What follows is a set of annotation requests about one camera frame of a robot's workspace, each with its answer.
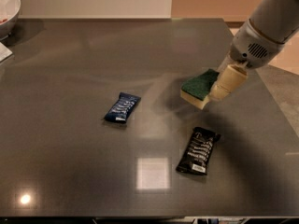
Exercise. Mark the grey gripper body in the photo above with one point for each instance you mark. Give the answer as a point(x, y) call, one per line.
point(250, 46)

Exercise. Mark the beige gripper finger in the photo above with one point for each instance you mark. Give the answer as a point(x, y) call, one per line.
point(228, 80)
point(226, 61)

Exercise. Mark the green and yellow sponge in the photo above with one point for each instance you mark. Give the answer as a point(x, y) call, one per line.
point(196, 89)

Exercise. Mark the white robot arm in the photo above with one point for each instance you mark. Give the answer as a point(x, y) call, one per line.
point(277, 20)

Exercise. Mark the black rxbar chocolate wrapper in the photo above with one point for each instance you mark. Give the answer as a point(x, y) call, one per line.
point(198, 152)

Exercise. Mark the blue snack bar wrapper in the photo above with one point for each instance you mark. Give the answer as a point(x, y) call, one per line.
point(122, 109)

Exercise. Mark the white paper sheet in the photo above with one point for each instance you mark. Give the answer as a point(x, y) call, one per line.
point(4, 52)

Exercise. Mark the white bowl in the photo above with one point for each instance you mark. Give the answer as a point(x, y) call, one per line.
point(9, 13)

